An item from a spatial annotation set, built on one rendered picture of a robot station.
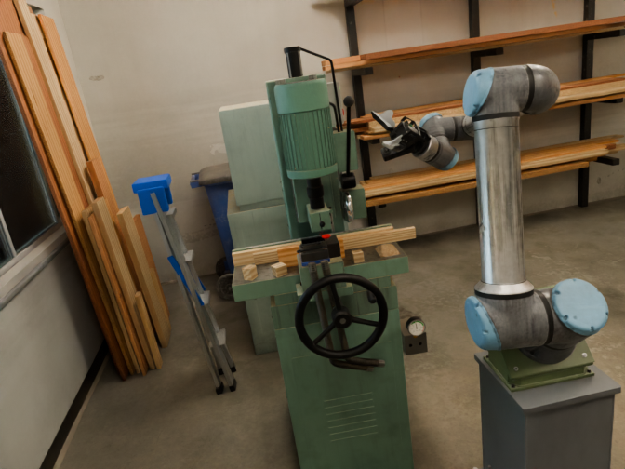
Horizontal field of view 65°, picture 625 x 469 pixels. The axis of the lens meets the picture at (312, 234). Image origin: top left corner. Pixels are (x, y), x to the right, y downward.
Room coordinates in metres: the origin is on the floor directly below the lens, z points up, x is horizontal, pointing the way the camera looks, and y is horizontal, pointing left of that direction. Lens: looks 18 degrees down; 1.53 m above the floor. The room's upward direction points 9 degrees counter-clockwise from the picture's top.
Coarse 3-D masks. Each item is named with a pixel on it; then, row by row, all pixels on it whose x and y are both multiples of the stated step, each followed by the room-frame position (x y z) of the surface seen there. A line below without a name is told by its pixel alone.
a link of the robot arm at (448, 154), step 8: (440, 136) 1.76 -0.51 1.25; (440, 144) 1.70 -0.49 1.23; (448, 144) 1.74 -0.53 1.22; (440, 152) 1.69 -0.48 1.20; (448, 152) 1.71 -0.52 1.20; (456, 152) 1.74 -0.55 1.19; (432, 160) 1.70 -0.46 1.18; (440, 160) 1.70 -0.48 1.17; (448, 160) 1.71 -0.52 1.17; (456, 160) 1.73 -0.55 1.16; (440, 168) 1.74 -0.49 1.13; (448, 168) 1.74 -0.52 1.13
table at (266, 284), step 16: (368, 256) 1.58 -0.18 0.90; (400, 256) 1.54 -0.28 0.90; (240, 272) 1.62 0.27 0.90; (272, 272) 1.57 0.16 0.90; (288, 272) 1.55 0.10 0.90; (352, 272) 1.52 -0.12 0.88; (368, 272) 1.53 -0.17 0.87; (384, 272) 1.53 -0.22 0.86; (400, 272) 1.53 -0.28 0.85; (240, 288) 1.50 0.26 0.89; (256, 288) 1.51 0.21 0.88; (272, 288) 1.51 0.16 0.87; (288, 288) 1.51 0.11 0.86; (352, 288) 1.43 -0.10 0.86
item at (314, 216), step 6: (312, 210) 1.67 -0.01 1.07; (318, 210) 1.65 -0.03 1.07; (324, 210) 1.64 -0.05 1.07; (312, 216) 1.63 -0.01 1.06; (318, 216) 1.64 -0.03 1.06; (324, 216) 1.64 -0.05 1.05; (312, 222) 1.63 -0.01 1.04; (318, 222) 1.64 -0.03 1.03; (330, 222) 1.64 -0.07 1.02; (312, 228) 1.63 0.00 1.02; (318, 228) 1.64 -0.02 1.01; (324, 228) 1.64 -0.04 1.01; (330, 228) 1.64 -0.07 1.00
